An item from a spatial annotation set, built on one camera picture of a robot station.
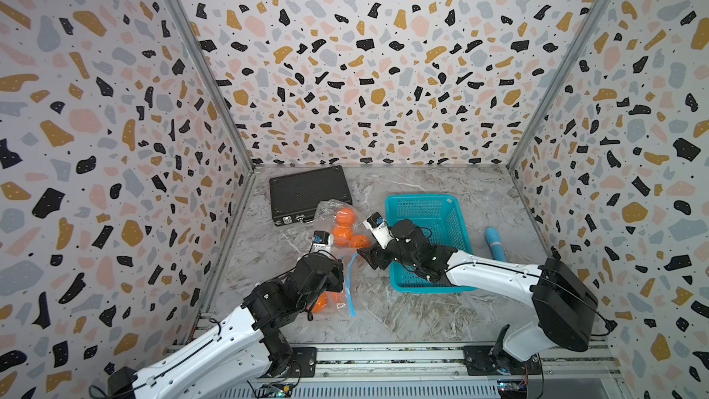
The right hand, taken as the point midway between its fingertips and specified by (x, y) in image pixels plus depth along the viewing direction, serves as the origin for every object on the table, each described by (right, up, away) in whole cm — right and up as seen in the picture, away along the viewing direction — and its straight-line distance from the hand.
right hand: (366, 243), depth 81 cm
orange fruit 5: (-8, -12, -9) cm, 17 cm away
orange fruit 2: (-8, +1, +9) cm, 12 cm away
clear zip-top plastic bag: (-3, -10, +3) cm, 11 cm away
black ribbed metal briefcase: (-27, +13, +23) cm, 38 cm away
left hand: (-5, -4, -6) cm, 9 cm away
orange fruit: (-8, +6, +13) cm, 16 cm away
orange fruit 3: (-2, -1, +10) cm, 10 cm away
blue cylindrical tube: (+45, -5, +14) cm, 47 cm away
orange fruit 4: (-13, -16, -3) cm, 21 cm away
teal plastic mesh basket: (+28, +6, +22) cm, 36 cm away
